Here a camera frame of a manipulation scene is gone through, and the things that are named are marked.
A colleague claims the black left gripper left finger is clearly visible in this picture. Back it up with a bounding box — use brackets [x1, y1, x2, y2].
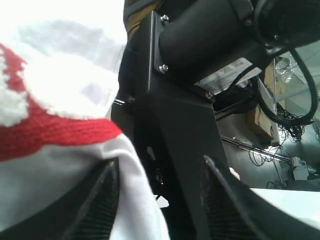
[0, 158, 120, 240]

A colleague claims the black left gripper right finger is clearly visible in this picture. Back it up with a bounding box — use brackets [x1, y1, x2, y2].
[201, 155, 320, 240]

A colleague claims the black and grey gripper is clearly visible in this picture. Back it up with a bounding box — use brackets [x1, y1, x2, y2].
[111, 11, 268, 240]

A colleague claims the white t-shirt with red print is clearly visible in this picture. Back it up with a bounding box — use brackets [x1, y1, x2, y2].
[0, 0, 170, 240]

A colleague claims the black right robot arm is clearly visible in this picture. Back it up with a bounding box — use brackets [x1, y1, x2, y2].
[119, 0, 320, 240]

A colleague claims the cardboard box in background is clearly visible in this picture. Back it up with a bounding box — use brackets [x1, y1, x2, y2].
[246, 65, 285, 146]

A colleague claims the black looped background cable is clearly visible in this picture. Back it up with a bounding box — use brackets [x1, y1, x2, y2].
[257, 47, 320, 125]

